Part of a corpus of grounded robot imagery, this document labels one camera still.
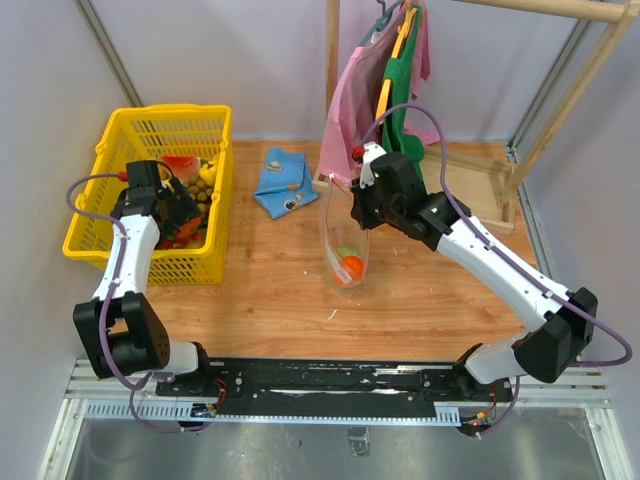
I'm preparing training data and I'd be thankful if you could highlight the grey clothes hanger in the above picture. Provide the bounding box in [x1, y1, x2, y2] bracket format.
[359, 0, 404, 47]

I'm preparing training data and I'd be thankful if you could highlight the blue cartoon print cloth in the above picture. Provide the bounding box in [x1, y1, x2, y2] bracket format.
[254, 147, 319, 219]

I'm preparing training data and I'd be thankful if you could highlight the wooden clothes rack frame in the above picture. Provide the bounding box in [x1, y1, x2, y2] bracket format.
[313, 1, 639, 236]

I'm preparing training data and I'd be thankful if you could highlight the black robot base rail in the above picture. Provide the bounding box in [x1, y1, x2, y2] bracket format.
[153, 357, 513, 437]

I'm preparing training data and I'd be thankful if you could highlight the green hanging shirt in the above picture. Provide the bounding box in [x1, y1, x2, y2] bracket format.
[381, 1, 431, 166]

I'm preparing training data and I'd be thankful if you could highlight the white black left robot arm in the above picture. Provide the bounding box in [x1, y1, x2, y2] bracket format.
[73, 160, 214, 396]

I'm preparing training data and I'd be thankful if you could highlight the green cabbage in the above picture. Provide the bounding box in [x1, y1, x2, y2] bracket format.
[337, 246, 359, 258]

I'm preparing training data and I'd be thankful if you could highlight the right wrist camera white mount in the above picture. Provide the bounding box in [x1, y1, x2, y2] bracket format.
[352, 142, 386, 189]

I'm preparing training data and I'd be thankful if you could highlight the orange fruit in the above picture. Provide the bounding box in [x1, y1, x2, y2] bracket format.
[334, 255, 364, 287]

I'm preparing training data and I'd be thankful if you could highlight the green grape bunch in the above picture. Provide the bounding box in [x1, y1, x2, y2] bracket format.
[182, 176, 213, 214]

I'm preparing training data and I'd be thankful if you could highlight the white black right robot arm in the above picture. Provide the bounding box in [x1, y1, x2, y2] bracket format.
[351, 142, 597, 400]

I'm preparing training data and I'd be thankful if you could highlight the yellow plastic basket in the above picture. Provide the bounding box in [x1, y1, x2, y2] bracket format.
[63, 104, 234, 285]

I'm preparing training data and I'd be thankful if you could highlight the yellow bell pepper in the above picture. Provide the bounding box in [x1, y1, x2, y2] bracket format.
[199, 156, 219, 187]

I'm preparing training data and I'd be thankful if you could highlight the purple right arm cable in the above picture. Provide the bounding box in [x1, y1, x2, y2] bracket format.
[362, 103, 634, 369]

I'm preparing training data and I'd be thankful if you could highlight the red cherry cluster with leaves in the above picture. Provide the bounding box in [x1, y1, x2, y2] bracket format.
[156, 229, 206, 250]

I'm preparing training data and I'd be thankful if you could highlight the clear zip bag orange zipper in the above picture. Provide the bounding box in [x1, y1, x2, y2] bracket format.
[319, 174, 369, 289]

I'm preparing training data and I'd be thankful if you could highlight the pink hanging shirt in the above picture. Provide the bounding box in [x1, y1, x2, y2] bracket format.
[318, 0, 448, 184]

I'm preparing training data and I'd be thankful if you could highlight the watermelon slice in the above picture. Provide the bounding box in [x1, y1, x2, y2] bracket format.
[159, 155, 201, 181]

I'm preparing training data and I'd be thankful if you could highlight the yellow clothes hanger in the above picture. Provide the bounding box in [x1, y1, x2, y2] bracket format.
[376, 1, 422, 119]

